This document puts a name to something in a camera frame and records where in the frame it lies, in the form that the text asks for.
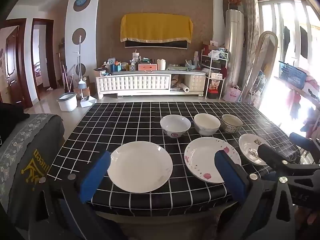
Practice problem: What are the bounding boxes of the large plain white plate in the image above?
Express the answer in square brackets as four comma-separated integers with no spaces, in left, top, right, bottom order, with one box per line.
[107,141,173,194]

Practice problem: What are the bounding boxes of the dark red door frame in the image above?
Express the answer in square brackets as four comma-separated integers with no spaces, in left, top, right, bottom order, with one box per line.
[31,18,58,100]

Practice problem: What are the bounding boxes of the pink speckled white plate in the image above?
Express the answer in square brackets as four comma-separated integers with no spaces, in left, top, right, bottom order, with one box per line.
[184,137,242,184]

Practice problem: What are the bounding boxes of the white bowl with floral print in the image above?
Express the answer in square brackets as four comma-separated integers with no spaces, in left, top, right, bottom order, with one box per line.
[160,115,191,138]

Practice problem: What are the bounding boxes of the red hanging clothes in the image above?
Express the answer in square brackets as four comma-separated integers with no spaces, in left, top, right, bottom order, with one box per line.
[285,90,300,119]

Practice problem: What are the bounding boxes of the black checkered tablecloth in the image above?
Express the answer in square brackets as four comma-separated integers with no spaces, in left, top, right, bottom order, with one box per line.
[46,102,302,217]

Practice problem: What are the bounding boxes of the cardboard box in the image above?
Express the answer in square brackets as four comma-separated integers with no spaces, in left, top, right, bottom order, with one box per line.
[74,87,90,99]

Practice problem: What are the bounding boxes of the arched standing mirror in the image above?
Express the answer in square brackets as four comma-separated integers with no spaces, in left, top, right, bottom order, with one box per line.
[241,31,278,103]

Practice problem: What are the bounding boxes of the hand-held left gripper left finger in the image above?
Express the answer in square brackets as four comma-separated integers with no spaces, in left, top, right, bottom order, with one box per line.
[27,150,125,240]

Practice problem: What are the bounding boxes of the white handled broom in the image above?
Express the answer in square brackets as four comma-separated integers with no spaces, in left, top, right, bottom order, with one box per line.
[75,35,87,90]

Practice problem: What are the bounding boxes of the yellow cloth cover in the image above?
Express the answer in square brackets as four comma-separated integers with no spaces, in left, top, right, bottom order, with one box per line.
[120,14,193,43]

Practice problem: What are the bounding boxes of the white tufted television cabinet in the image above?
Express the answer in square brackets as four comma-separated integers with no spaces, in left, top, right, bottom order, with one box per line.
[95,70,207,100]

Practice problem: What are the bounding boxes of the pink cloth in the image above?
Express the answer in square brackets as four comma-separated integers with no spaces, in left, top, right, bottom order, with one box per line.
[302,75,320,98]

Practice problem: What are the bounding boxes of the small floral print plate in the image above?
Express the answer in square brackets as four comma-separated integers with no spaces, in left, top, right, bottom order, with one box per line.
[238,133,272,166]

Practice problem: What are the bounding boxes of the white mop bucket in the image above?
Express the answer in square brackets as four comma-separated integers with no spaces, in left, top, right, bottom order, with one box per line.
[56,92,78,112]

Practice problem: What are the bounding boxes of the round wall decor blue centre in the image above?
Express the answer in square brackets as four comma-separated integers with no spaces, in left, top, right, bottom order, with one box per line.
[73,0,91,12]

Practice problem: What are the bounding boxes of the plain white bowl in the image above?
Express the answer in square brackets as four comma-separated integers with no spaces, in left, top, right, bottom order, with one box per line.
[194,113,221,136]

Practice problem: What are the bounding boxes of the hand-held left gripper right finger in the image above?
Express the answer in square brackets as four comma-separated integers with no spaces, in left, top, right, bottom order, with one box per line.
[214,150,297,240]

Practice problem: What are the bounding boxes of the standing air conditioner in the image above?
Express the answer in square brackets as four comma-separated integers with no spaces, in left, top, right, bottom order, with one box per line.
[224,9,245,88]

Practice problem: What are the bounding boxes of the white metal shelf rack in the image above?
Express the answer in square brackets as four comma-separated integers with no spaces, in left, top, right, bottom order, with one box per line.
[201,49,229,99]

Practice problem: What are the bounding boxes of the patterned curtain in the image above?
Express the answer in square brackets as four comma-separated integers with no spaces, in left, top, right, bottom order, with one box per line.
[241,0,260,85]

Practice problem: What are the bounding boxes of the pink bag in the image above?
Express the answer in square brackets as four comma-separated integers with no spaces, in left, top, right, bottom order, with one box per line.
[224,85,242,102]

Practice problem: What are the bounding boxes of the white dustpan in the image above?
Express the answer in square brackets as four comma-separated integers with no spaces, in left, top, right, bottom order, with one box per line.
[79,95,97,108]

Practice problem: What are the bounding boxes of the patterned rim bowl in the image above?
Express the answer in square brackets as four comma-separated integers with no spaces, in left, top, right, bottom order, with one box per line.
[221,114,243,134]

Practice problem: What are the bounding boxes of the dark red wooden door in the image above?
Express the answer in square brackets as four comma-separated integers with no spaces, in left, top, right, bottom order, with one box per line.
[0,19,33,108]

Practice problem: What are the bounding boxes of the wall television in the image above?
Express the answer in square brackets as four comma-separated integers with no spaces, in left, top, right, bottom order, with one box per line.
[124,40,188,49]

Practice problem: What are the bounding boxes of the chair with grey embroidered cover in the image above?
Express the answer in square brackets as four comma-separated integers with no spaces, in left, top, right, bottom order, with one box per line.
[0,114,65,230]

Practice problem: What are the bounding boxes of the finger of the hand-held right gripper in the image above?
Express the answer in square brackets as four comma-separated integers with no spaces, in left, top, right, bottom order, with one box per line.
[257,144,320,178]
[290,132,320,153]

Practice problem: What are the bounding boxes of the blue plastic basket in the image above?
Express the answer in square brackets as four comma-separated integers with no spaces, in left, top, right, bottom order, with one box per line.
[278,61,307,90]

